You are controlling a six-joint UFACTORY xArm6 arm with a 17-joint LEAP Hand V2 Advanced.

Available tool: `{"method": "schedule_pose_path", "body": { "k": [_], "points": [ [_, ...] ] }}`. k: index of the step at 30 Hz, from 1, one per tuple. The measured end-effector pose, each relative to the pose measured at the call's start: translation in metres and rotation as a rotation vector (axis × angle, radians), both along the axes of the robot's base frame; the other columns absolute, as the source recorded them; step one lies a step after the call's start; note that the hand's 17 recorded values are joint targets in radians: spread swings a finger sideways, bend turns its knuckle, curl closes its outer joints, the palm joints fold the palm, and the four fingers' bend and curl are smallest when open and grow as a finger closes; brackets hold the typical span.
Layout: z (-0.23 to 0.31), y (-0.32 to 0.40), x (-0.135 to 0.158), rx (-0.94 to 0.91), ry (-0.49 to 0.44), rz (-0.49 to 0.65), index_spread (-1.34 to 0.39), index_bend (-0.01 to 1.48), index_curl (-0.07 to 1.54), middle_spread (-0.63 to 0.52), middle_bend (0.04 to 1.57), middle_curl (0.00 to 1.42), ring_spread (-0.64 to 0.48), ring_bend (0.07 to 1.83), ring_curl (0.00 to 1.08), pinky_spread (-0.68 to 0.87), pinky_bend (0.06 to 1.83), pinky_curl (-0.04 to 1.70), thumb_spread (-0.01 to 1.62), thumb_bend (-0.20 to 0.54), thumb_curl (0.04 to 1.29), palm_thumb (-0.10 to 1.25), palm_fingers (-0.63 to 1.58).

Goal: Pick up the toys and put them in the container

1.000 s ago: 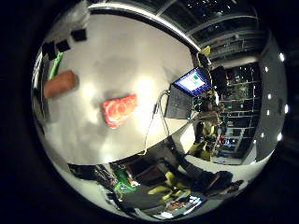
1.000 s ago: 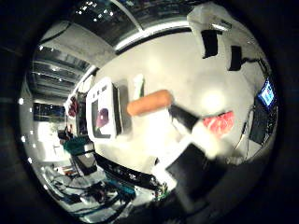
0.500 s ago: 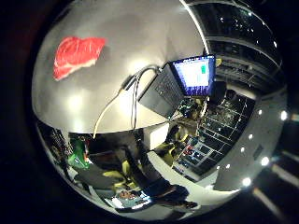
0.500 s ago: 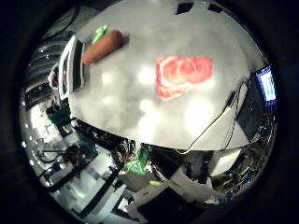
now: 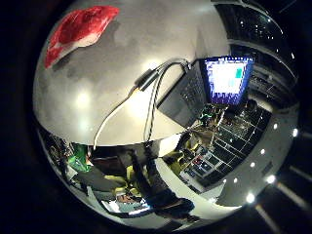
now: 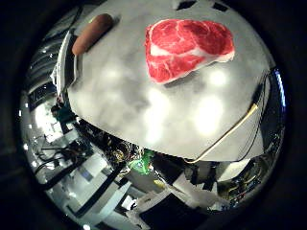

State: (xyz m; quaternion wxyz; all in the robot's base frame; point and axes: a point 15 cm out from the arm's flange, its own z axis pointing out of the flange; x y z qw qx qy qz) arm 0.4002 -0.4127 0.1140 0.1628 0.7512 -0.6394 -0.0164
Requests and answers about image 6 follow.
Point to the red toy steak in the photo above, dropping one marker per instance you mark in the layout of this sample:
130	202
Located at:
187	48

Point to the brown toy sausage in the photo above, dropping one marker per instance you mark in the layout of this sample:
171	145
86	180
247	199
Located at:
92	33

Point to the white plastic basket container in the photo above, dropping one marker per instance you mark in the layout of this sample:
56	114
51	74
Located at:
65	64

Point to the person in teal shirt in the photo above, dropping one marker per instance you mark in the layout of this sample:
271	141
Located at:
62	112

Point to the computer monitor with blue screen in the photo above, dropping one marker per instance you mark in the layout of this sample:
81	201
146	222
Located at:
282	86

